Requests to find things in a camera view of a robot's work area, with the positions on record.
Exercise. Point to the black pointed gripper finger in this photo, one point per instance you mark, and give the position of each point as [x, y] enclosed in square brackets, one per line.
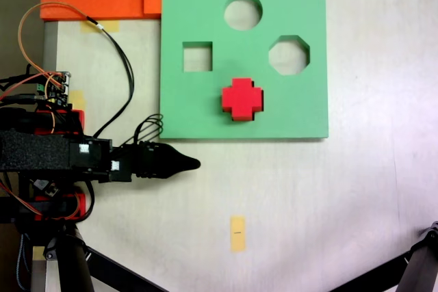
[179, 163]

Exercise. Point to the red cross columnar block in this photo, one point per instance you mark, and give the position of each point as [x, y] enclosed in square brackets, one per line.
[243, 100]

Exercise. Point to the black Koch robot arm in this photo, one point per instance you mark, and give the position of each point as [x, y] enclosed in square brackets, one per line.
[41, 155]

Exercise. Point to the red base clamp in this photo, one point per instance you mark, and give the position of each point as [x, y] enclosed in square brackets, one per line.
[81, 203]
[78, 119]

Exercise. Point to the small yellow tape piece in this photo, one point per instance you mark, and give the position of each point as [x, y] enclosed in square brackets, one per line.
[79, 98]
[38, 253]

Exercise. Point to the yellow tape marker with line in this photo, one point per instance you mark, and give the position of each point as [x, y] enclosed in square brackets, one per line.
[237, 242]

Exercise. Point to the black circuit board with label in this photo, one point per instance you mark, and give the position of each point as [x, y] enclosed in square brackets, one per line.
[42, 186]

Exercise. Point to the circuit board with green terminal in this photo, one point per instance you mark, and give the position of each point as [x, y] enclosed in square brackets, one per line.
[56, 92]

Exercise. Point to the thin black tripod brace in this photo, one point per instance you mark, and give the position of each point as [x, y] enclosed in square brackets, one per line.
[119, 271]
[373, 276]

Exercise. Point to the thick black tripod leg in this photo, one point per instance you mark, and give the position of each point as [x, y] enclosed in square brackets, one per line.
[73, 268]
[422, 264]

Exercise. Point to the black USB plug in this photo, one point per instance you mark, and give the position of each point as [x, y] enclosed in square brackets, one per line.
[24, 98]

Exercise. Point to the wide yellow tape strip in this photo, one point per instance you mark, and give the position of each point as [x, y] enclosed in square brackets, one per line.
[109, 26]

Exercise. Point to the green shape sorter board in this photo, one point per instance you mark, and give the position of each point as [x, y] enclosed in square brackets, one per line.
[191, 8]

